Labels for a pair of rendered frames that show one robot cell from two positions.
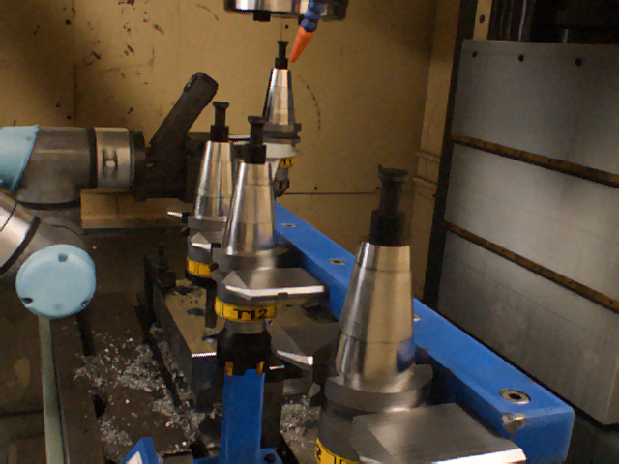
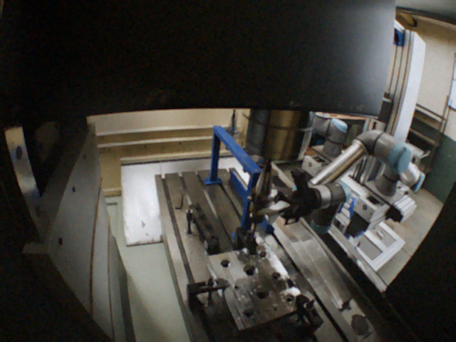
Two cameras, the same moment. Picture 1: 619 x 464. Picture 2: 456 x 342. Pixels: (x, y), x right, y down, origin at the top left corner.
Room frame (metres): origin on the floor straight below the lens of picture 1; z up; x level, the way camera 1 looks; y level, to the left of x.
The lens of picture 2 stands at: (1.44, -0.04, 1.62)
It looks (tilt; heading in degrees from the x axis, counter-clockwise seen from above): 30 degrees down; 180
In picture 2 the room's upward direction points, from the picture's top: 7 degrees clockwise
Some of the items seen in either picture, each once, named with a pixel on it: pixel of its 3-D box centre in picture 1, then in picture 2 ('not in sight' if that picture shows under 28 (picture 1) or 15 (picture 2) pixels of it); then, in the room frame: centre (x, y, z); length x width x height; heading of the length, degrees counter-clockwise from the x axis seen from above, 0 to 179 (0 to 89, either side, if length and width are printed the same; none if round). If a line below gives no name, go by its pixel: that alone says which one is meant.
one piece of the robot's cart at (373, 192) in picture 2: not in sight; (384, 193); (0.41, 0.92, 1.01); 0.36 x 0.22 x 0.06; 118
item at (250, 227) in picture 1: (251, 204); not in sight; (0.54, 0.05, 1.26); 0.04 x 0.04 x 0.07
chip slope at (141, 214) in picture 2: not in sight; (197, 204); (0.33, -0.19, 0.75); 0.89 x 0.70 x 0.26; 113
